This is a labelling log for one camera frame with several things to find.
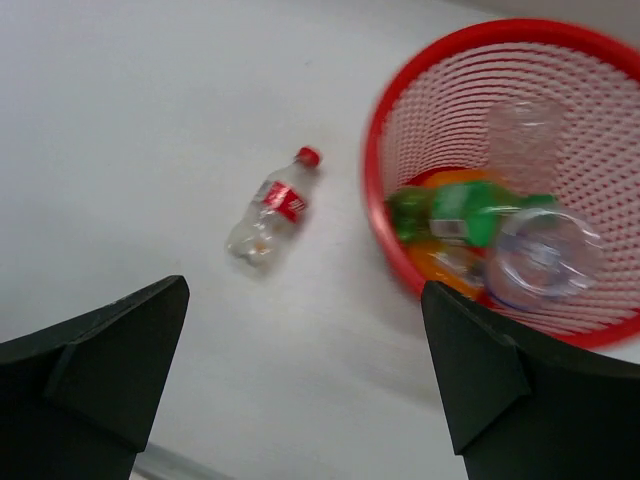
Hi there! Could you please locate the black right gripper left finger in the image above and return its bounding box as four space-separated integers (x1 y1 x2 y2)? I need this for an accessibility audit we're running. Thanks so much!
1 275 189 479

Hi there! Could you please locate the clear bottle white cap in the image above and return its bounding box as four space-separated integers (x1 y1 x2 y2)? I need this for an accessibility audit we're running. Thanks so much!
487 98 564 195

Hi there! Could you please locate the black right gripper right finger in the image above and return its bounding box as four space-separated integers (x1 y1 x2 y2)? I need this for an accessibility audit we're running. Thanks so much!
421 282 639 479

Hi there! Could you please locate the orange soda bottle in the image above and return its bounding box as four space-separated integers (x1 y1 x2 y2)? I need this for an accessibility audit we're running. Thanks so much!
406 240 485 300

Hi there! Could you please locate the clear bottle red label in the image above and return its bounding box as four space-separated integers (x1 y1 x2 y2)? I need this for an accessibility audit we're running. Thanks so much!
226 146 321 276

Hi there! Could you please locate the red mesh plastic bin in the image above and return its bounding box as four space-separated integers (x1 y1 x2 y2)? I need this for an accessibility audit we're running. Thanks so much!
361 18 639 349

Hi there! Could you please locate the green Sprite bottle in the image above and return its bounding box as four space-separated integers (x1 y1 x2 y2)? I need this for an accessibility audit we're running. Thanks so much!
386 180 557 248

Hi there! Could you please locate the clear bottle blue label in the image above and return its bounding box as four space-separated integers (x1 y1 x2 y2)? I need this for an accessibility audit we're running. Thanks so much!
484 205 604 311

